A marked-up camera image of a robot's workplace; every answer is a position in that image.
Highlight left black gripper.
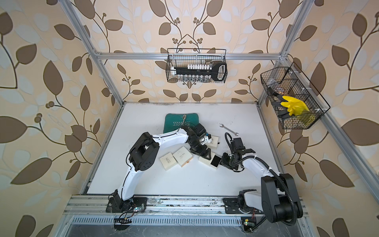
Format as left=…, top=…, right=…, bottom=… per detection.
left=189, top=137, right=213, bottom=160

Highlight cream jewelry box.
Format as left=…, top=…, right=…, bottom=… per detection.
left=173, top=147, right=193, bottom=167
left=159, top=153, right=177, bottom=171
left=206, top=135, right=219, bottom=148
left=198, top=152, right=221, bottom=169

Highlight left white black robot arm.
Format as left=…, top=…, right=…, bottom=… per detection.
left=110, top=123, right=212, bottom=211

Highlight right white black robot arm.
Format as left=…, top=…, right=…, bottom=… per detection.
left=220, top=132, right=303, bottom=226

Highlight silver open-end wrench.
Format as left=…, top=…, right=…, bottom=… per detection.
left=220, top=123, right=239, bottom=136

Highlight silver wrench on case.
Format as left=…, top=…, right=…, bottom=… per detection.
left=181, top=115, right=187, bottom=126

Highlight green plastic tool case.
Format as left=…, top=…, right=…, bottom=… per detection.
left=163, top=113, right=199, bottom=133

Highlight black socket holder tool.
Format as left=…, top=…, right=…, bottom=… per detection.
left=170, top=61, right=228, bottom=82

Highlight black pliers in basket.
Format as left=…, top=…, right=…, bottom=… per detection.
left=268, top=87, right=290, bottom=119

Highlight yellow rubber glove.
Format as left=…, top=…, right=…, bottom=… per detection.
left=281, top=96, right=310, bottom=116

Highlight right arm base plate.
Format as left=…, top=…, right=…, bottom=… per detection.
left=223, top=197, right=263, bottom=215

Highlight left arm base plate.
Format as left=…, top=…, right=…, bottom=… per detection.
left=106, top=197, right=148, bottom=213

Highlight right black wire basket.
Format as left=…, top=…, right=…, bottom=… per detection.
left=260, top=62, right=331, bottom=129

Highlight black wire basket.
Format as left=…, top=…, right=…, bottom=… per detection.
left=165, top=47, right=228, bottom=84
left=260, top=62, right=331, bottom=129

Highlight back black wire basket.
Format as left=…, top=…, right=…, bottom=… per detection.
left=165, top=47, right=228, bottom=84

